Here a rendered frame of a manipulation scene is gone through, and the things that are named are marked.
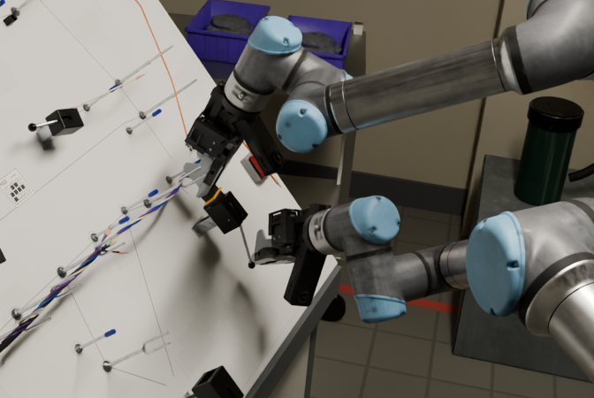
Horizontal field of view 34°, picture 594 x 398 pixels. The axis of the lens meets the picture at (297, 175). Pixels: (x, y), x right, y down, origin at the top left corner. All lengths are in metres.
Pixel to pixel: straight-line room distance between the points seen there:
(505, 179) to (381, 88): 2.09
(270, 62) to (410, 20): 2.29
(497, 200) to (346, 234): 1.81
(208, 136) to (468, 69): 0.49
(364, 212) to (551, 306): 0.44
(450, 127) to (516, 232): 2.80
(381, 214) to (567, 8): 0.41
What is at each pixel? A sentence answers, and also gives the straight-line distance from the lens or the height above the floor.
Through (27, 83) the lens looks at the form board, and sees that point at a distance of 1.65.
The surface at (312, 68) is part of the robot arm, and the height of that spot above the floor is 1.44.
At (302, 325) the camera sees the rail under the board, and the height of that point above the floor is 0.86.
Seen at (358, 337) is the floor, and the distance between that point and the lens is 3.31.
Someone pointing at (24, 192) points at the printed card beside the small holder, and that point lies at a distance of 1.54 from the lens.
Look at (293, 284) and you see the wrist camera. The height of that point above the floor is 1.08.
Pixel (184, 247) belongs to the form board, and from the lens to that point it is 1.73.
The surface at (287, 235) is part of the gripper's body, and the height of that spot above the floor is 1.14.
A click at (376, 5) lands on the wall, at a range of 3.78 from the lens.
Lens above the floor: 2.01
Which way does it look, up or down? 28 degrees down
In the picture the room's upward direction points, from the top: 5 degrees clockwise
